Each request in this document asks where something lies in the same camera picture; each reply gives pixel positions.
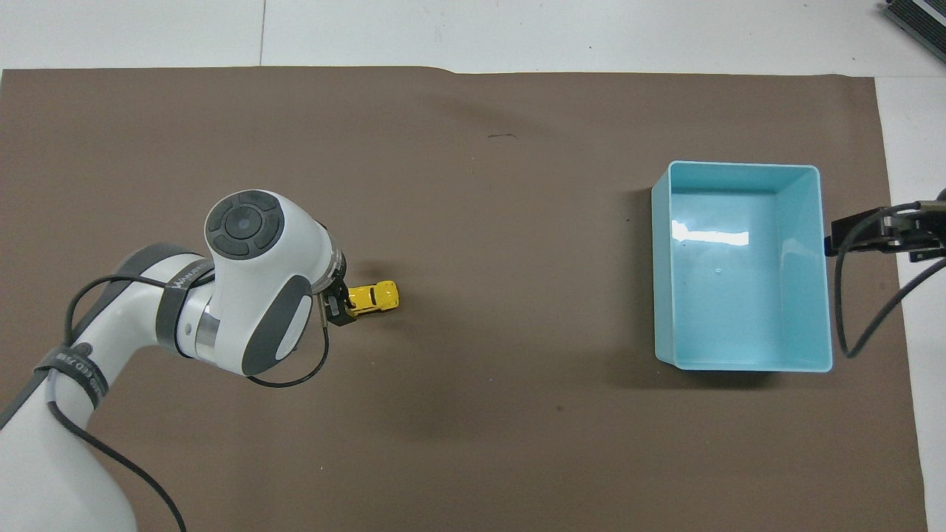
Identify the yellow toy beetle car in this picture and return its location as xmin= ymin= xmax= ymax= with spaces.
xmin=346 ymin=280 xmax=401 ymax=317

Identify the light blue plastic bin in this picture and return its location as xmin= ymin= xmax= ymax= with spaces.
xmin=650 ymin=160 xmax=834 ymax=372

